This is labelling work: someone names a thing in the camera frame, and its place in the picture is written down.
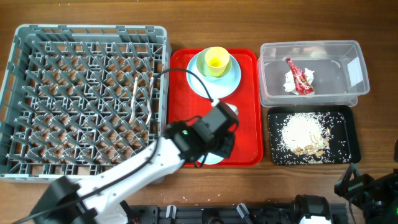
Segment rice and food scraps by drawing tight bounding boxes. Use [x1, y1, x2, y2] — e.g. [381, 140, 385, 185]
[268, 112, 351, 166]

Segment yellow plastic cup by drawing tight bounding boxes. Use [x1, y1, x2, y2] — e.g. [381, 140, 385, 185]
[205, 47, 230, 77]

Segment grey dishwasher rack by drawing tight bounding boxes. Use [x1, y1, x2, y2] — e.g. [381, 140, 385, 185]
[1, 24, 172, 183]

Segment red snack wrapper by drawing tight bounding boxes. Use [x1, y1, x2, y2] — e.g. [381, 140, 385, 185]
[285, 58, 315, 95]

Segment white plastic spoon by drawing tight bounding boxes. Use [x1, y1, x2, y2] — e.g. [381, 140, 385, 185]
[129, 77, 138, 124]

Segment red plastic tray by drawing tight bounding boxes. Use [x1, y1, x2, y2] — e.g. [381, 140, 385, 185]
[168, 49, 264, 167]

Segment white plastic fork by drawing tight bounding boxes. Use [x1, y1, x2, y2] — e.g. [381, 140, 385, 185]
[146, 77, 154, 127]

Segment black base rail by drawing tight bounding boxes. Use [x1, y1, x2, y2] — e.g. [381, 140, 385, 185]
[121, 203, 349, 224]

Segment light blue plate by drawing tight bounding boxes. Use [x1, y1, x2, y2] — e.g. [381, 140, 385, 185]
[187, 53, 241, 99]

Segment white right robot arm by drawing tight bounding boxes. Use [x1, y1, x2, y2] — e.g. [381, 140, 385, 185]
[289, 164, 397, 224]

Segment green bowl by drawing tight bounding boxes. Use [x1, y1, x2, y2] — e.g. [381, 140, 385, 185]
[197, 47, 232, 79]

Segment light blue bowl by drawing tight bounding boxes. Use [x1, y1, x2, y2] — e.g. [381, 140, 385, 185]
[197, 152, 224, 165]

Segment white napkin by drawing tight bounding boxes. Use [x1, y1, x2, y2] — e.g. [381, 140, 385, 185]
[284, 68, 314, 95]

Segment black tray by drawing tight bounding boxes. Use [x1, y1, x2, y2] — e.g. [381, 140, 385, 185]
[267, 105, 361, 164]

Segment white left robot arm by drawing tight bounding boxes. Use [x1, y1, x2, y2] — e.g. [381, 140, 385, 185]
[27, 118, 237, 223]

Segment clear plastic bin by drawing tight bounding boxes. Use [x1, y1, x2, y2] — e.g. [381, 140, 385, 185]
[257, 40, 370, 107]

